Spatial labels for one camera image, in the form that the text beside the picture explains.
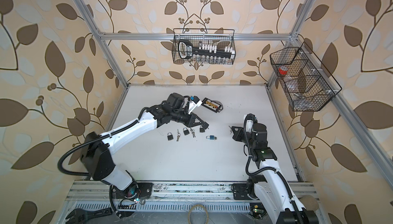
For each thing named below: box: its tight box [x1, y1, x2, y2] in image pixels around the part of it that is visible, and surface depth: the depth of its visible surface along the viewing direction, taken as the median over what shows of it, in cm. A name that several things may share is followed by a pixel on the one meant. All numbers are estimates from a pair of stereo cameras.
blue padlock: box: [205, 135, 217, 141], surface depth 95 cm
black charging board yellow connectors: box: [201, 97, 224, 114], surface depth 107 cm
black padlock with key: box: [183, 126, 190, 136], surface depth 97 cm
